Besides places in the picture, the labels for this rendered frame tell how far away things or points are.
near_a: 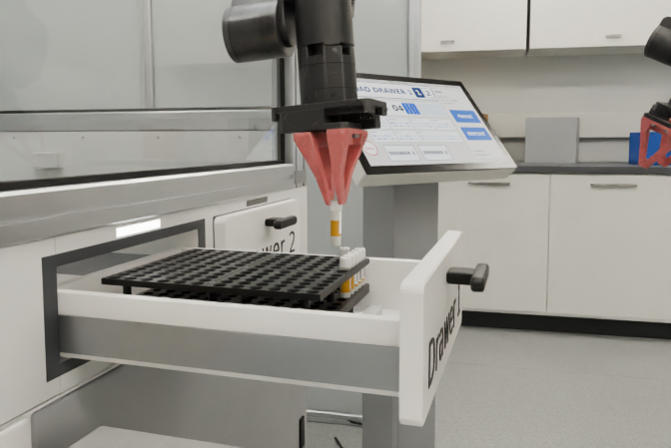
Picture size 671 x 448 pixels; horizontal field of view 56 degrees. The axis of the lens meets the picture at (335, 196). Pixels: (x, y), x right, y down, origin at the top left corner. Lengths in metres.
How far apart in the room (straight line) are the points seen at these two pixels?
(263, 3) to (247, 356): 0.34
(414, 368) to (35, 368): 0.33
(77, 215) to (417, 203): 1.09
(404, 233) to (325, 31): 1.01
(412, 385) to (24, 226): 0.34
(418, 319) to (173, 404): 0.43
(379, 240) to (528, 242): 1.98
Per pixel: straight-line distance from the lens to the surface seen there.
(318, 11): 0.62
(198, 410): 0.89
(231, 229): 0.88
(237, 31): 0.65
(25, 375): 0.62
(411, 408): 0.50
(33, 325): 0.62
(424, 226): 1.62
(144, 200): 0.74
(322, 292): 0.55
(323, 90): 0.61
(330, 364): 0.52
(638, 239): 3.57
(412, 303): 0.47
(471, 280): 0.57
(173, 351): 0.58
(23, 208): 0.59
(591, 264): 3.55
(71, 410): 0.68
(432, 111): 1.64
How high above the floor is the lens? 1.03
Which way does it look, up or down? 5 degrees down
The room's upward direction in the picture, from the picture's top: straight up
